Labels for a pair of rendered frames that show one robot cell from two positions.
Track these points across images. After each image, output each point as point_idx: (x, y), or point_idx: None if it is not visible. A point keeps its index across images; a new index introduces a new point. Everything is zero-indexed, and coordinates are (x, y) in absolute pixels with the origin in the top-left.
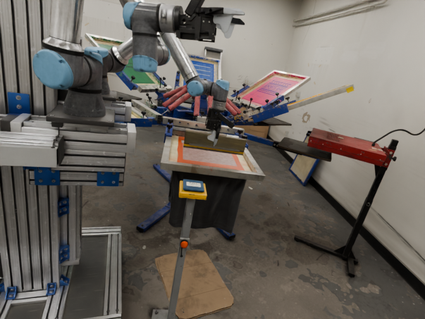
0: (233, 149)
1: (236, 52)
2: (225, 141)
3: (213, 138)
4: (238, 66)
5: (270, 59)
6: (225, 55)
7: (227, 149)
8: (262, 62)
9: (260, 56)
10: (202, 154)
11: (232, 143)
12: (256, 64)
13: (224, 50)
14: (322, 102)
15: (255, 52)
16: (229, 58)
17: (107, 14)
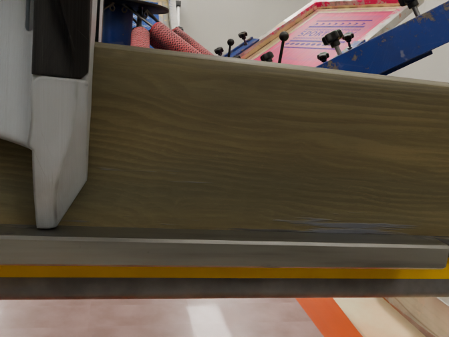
0: (357, 243)
1: (211, 7)
2: (232, 130)
3: (5, 87)
4: (217, 34)
5: (283, 17)
6: (187, 13)
7: (284, 243)
8: (268, 23)
9: (261, 11)
10: (36, 300)
11: (335, 150)
12: (255, 28)
13: (184, 3)
14: (429, 79)
15: (251, 3)
16: (198, 19)
17: None
